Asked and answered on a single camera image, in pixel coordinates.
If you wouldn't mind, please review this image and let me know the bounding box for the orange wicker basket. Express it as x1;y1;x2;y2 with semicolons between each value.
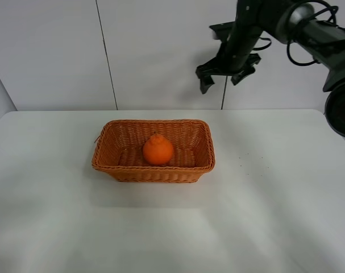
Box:
92;119;215;183

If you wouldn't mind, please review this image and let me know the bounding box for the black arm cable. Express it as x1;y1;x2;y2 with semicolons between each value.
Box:
256;0;339;67

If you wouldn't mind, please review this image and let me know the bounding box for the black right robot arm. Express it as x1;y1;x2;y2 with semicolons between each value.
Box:
196;1;345;137

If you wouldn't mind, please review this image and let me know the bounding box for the orange with stem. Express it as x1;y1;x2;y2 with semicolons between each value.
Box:
142;133;174;166

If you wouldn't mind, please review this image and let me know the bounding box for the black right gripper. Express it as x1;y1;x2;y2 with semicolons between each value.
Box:
196;0;292;95

